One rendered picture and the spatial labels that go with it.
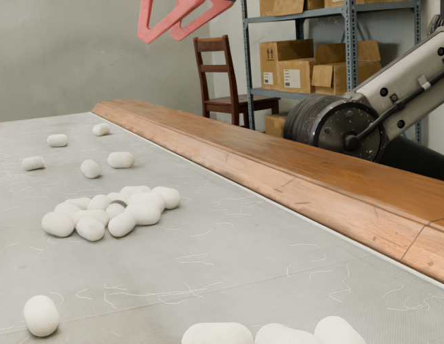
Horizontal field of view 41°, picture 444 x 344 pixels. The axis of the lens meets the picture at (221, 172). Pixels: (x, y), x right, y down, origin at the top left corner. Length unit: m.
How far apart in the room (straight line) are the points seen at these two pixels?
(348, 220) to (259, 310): 0.15
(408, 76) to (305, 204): 0.47
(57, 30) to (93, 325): 4.77
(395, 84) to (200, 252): 0.57
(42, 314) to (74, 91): 4.78
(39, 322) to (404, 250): 0.25
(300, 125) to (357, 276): 0.56
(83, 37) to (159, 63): 0.68
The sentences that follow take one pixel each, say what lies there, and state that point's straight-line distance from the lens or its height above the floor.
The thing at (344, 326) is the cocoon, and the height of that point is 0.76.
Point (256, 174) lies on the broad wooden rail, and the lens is 0.65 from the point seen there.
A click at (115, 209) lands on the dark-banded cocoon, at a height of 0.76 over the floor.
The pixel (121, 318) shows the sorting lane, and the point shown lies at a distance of 0.38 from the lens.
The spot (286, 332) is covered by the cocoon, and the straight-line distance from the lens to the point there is 0.31.
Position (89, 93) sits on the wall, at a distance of 5.15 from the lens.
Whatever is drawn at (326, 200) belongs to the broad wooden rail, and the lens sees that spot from 0.53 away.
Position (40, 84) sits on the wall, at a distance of 5.08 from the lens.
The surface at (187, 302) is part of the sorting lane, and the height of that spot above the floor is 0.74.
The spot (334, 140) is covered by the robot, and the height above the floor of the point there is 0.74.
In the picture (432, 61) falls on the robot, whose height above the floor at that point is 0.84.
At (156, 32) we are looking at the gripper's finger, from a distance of 0.63.
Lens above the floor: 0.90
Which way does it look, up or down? 13 degrees down
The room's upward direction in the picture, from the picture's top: 5 degrees counter-clockwise
